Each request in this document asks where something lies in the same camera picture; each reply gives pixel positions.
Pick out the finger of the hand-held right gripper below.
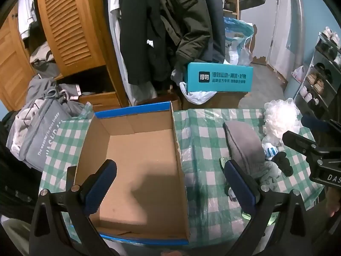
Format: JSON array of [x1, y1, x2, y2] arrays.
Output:
[[282, 131, 317, 155], [301, 115, 331, 132]]

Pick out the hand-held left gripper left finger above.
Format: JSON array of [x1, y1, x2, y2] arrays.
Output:
[[29, 159, 118, 256]]

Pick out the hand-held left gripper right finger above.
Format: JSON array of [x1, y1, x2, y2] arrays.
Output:
[[224, 160, 316, 256]]

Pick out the white mesh bath pouf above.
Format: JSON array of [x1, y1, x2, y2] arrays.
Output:
[[262, 99, 303, 146]]

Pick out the grey soft cloth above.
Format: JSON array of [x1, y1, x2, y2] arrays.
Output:
[[223, 121, 267, 178]]

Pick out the blue-rimmed cardboard box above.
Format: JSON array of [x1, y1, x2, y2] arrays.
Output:
[[73, 101, 191, 246]]

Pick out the white blue-striped sock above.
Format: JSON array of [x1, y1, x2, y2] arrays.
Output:
[[261, 137, 280, 160]]

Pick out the pale patterned sock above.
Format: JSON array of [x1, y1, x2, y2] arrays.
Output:
[[256, 161, 281, 192]]

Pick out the group of shoes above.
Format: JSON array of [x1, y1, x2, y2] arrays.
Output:
[[300, 27, 341, 106]]

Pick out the small white plastic bag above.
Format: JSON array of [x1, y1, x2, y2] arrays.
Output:
[[291, 65, 305, 82]]

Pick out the metal shoe rack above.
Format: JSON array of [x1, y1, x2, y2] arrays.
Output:
[[292, 32, 341, 120]]

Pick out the green checked tablecloth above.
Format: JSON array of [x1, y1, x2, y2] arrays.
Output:
[[40, 108, 327, 246]]

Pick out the brown cardboard carton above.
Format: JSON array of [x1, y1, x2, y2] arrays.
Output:
[[182, 91, 249, 110]]

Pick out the dark cloth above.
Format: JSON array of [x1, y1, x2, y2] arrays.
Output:
[[0, 112, 43, 214]]

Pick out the white door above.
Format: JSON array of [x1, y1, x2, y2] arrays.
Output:
[[266, 0, 296, 80]]

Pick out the teal shoe box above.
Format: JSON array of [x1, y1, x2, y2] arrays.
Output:
[[185, 62, 253, 92]]

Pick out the blue and clear plastic bag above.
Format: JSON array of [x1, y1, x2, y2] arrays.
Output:
[[222, 16, 255, 66]]

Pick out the pile of grey clothes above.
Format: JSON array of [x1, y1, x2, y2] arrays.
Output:
[[27, 75, 83, 104]]

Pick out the dark navy hanging coat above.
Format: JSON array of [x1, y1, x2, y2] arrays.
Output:
[[197, 0, 227, 64]]

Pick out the folded clothes in wardrobe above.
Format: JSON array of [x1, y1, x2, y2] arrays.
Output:
[[29, 43, 62, 78]]

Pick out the wooden wardrobe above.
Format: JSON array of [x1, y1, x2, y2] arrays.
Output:
[[0, 0, 131, 112]]

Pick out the black hanging coat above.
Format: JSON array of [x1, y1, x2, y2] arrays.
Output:
[[120, 0, 176, 86]]

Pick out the olive hanging jacket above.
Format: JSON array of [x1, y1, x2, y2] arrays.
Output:
[[156, 0, 214, 71]]

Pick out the louvered wooden wardrobe door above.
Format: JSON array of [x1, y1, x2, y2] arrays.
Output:
[[36, 0, 107, 79]]

